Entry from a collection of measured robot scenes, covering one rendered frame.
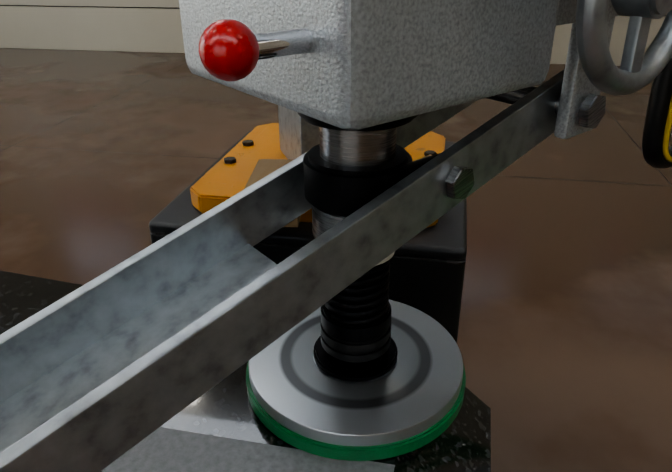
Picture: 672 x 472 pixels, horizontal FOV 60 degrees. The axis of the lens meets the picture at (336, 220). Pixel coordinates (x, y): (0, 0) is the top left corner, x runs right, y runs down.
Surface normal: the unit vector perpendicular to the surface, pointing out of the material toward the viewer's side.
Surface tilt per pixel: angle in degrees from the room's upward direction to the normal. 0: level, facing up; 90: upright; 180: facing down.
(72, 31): 90
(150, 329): 16
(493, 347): 0
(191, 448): 0
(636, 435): 0
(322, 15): 90
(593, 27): 105
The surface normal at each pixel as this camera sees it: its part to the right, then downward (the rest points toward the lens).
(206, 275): -0.22, -0.79
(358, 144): -0.02, 0.44
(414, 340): 0.00, -0.90
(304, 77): -0.79, 0.28
